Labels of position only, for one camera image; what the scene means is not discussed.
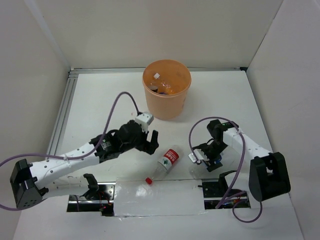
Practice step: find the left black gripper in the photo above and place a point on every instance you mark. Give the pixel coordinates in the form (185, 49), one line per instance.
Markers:
(153, 144)

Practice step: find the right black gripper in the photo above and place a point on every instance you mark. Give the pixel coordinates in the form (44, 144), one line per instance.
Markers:
(203, 147)

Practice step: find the black label bottle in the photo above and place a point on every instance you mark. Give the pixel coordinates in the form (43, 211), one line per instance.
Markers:
(154, 88)

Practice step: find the orange juice bottle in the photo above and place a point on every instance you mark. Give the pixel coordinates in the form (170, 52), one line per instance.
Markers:
(177, 88)

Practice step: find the blue label water bottle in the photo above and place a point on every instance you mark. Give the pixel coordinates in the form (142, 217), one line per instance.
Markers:
(198, 171)

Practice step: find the clear bottle white cap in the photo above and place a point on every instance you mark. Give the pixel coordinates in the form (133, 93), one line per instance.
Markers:
(162, 82)

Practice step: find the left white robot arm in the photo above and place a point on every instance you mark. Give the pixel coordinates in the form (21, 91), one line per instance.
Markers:
(32, 183)

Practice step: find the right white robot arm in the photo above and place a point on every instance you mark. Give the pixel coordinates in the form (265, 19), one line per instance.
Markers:
(265, 176)

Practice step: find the orange plastic bin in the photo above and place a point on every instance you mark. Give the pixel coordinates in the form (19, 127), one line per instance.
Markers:
(166, 107)

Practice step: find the red label bottle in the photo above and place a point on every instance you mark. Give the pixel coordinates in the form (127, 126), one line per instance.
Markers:
(165, 164)

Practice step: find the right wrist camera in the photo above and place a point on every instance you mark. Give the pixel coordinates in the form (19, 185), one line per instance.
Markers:
(198, 157)

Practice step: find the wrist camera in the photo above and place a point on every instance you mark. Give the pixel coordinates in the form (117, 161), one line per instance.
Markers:
(198, 157)
(144, 120)

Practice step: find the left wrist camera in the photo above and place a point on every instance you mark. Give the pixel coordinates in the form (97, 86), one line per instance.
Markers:
(144, 120)

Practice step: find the aluminium frame rail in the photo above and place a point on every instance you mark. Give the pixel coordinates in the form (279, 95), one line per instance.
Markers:
(58, 133)

